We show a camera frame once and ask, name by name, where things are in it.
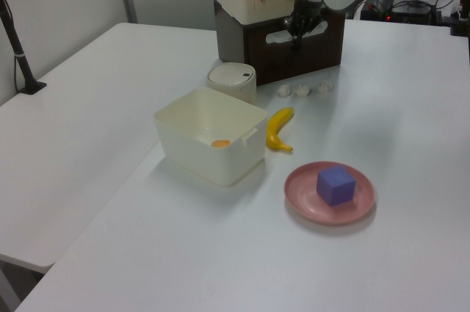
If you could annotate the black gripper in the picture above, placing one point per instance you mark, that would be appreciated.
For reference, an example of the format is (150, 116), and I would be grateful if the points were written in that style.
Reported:
(306, 9)

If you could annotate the dark brown drawer cabinet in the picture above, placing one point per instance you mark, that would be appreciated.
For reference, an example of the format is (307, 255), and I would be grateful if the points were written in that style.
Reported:
(229, 33)

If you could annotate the small white flower piece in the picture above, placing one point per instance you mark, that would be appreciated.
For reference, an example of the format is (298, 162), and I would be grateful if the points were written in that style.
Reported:
(302, 90)
(283, 91)
(325, 87)

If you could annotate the small cream trash can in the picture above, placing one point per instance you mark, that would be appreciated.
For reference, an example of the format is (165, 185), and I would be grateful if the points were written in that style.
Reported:
(233, 82)

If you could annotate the yellow toy banana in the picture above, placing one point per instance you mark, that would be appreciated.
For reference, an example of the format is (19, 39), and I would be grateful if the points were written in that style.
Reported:
(276, 129)

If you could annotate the black electronics box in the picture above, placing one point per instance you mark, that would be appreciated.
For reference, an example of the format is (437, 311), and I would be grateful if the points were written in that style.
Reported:
(413, 12)

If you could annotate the orange round piece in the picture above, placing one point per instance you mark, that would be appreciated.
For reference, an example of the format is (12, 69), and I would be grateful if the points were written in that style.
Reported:
(220, 143)

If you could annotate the cream plastic storage box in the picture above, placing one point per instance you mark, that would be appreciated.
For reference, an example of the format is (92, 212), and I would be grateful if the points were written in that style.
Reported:
(227, 158)

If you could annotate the purple cube block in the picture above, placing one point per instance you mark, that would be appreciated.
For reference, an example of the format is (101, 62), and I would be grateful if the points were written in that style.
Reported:
(335, 184)

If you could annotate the pink round plate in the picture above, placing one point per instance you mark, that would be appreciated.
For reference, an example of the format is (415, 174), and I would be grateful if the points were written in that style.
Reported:
(304, 202)

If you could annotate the black pole with table clamp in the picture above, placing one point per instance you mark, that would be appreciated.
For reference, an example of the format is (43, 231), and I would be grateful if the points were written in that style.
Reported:
(16, 47)

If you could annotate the black camera stand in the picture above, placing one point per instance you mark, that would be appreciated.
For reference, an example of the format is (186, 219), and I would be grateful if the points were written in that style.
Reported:
(374, 12)

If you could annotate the black table clamp mount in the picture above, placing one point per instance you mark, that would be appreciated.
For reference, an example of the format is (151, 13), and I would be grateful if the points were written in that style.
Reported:
(460, 22)

